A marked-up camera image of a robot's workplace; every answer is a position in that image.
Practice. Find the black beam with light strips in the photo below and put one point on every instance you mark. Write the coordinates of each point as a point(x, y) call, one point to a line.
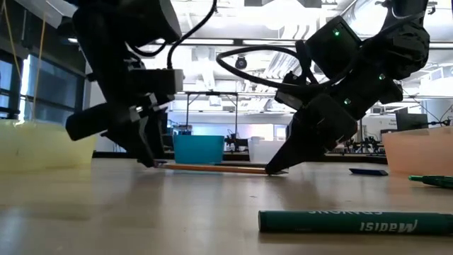
point(238, 42)

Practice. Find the teal plastic bin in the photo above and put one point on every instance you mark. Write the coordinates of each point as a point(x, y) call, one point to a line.
point(198, 148)

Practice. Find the black metal rig frame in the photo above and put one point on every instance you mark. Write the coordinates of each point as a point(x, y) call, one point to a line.
point(212, 93)

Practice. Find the clear plastic bin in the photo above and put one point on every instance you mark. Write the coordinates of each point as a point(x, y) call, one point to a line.
point(262, 152)

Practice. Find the orange pencil with eraser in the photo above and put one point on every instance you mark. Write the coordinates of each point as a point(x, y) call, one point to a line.
point(212, 168)

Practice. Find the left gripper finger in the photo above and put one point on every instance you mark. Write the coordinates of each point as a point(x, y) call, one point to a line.
point(136, 141)
point(159, 134)

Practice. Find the blue eraser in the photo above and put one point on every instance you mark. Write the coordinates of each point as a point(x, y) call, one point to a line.
point(368, 172)

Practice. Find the green pen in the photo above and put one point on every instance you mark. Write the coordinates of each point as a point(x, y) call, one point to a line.
point(435, 181)

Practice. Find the orange translucent plastic bin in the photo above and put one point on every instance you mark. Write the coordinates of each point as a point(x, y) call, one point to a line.
point(421, 152)

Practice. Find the black hanging camera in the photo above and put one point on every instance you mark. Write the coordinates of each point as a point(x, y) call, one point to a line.
point(241, 62)

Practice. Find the black computer monitor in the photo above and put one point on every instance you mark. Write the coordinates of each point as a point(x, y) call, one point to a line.
point(410, 121)

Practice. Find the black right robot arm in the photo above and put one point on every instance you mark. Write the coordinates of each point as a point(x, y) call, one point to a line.
point(400, 46)

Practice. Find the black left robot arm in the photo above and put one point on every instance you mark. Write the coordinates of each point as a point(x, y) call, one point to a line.
point(102, 42)

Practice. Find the black aluminium table frame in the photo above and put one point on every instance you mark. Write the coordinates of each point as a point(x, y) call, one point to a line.
point(368, 158)

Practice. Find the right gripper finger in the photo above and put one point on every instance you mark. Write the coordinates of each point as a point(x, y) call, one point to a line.
point(297, 148)

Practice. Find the yellow translucent plastic bin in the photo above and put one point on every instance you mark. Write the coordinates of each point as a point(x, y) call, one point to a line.
point(42, 148)

